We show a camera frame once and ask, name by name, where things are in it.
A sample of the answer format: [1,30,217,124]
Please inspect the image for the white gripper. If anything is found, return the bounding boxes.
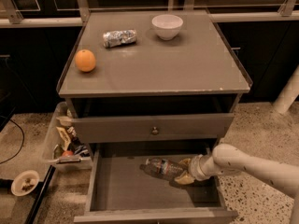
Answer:
[175,154,210,185]

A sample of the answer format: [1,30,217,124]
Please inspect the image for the clear plastic water bottle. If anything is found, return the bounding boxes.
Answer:
[140,158,187,181]

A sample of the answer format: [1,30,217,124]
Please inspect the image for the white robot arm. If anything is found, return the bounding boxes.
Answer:
[178,70,299,224]

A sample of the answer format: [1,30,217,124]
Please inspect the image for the closed grey top drawer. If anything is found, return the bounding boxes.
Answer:
[72,113,234,144]

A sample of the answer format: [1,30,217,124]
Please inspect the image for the round brass drawer knob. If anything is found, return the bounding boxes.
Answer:
[151,127,159,135]

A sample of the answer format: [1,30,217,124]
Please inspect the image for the open grey middle drawer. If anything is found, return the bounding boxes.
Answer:
[74,140,237,224]

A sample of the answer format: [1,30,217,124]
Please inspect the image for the grey drawer cabinet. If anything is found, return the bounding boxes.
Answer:
[56,10,253,224]

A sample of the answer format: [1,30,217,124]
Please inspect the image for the red round item in bin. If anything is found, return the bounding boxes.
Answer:
[62,150,74,157]

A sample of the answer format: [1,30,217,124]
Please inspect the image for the yellow snack packet in bin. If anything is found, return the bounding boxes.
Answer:
[57,127,71,151]

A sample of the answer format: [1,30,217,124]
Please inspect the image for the clear plastic storage bin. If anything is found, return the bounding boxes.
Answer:
[42,102,93,172]

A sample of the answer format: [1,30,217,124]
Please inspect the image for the black floor bar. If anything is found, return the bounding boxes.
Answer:
[24,165,56,224]

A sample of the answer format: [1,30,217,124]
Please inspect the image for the white ceramic bowl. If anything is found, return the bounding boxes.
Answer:
[151,14,183,40]

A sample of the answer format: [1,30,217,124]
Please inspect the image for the orange fruit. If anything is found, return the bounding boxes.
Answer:
[75,49,95,72]

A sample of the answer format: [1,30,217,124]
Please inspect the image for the crushed silver can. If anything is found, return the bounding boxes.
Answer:
[103,29,137,49]

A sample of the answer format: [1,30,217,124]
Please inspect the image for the white bowl on floor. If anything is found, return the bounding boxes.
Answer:
[11,170,39,197]

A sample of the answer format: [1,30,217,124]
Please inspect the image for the black cable on floor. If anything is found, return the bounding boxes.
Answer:
[0,114,25,165]

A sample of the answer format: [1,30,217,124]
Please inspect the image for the metal railing frame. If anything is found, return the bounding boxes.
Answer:
[0,0,299,27]

